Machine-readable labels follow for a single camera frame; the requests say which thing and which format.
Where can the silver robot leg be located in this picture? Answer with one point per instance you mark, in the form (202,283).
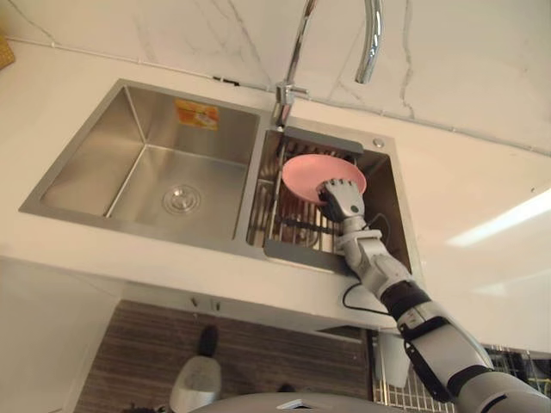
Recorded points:
(198,383)

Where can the tan textured board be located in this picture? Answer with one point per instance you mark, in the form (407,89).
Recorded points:
(5,53)

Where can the orange sink sticker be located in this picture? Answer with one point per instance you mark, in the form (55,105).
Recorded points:
(196,113)

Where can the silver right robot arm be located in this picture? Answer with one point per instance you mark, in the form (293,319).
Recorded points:
(447,344)

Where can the grey robot torso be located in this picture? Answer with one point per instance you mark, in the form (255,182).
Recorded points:
(258,404)

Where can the chrome gooseneck faucet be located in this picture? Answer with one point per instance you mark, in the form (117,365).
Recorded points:
(373,38)

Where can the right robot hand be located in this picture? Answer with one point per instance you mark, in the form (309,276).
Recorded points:
(346,200)

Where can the small metal cabinet knob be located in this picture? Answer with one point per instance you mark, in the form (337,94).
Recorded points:
(216,305)
(196,303)

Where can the round chrome sink button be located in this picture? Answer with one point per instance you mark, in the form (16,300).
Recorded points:
(379,142)

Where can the pink bowl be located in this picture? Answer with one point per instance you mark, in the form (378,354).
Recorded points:
(305,178)

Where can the stainless steel double sink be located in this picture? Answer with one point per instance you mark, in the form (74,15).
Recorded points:
(181,172)

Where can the round sink drain strainer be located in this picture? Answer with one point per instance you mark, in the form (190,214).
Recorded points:
(181,198)

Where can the dark robot foot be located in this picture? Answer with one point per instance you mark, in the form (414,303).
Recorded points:
(207,340)

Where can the white plastic cutlery holder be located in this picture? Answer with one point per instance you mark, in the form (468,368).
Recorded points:
(392,359)

